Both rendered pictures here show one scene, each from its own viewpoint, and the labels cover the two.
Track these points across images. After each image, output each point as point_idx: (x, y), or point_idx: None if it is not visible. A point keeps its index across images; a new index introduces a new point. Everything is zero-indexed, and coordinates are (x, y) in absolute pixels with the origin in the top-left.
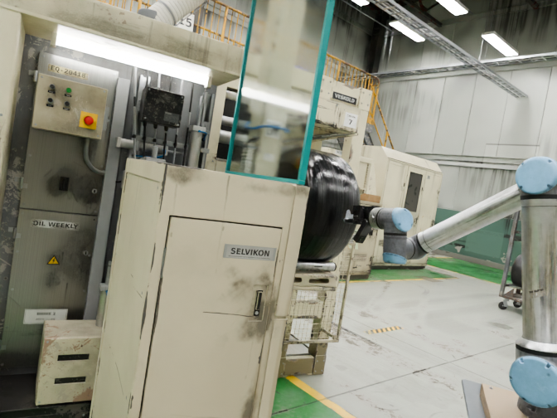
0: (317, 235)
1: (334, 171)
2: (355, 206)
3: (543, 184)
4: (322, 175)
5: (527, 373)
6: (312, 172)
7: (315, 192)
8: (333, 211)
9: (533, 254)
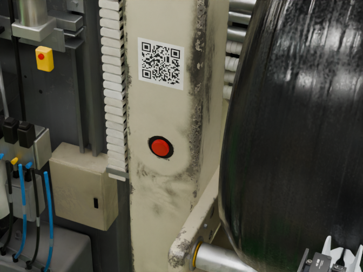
0: (252, 258)
1: (341, 60)
2: (313, 259)
3: None
4: (268, 75)
5: None
6: (250, 54)
7: (234, 134)
8: (291, 216)
9: None
